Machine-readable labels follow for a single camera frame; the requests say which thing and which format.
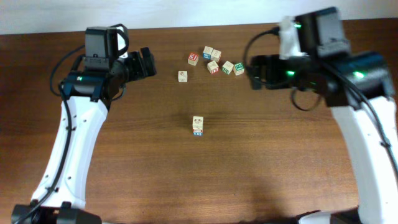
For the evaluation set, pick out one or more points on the wooden block letter K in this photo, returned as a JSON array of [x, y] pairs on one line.
[[183, 76]]

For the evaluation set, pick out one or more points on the wooden block red top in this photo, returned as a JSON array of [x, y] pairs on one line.
[[193, 59]]

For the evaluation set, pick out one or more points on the wooden block green B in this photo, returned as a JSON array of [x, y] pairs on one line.
[[238, 68]]

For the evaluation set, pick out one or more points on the wooden block green side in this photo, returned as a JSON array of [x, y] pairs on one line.
[[227, 67]]

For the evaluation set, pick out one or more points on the plain wooden block hourglass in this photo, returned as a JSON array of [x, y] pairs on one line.
[[215, 55]]

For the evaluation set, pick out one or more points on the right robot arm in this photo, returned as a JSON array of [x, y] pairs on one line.
[[315, 55]]

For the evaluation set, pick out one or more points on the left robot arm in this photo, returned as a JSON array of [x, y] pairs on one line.
[[97, 78]]

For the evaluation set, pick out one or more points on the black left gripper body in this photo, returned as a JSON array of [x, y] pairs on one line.
[[134, 67]]

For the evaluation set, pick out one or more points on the wooden block blue D side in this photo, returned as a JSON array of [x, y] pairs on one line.
[[197, 122]]

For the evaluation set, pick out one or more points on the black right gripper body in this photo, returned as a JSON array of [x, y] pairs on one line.
[[261, 72]]

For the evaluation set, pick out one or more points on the wooden block Y red side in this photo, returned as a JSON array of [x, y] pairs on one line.
[[212, 67]]

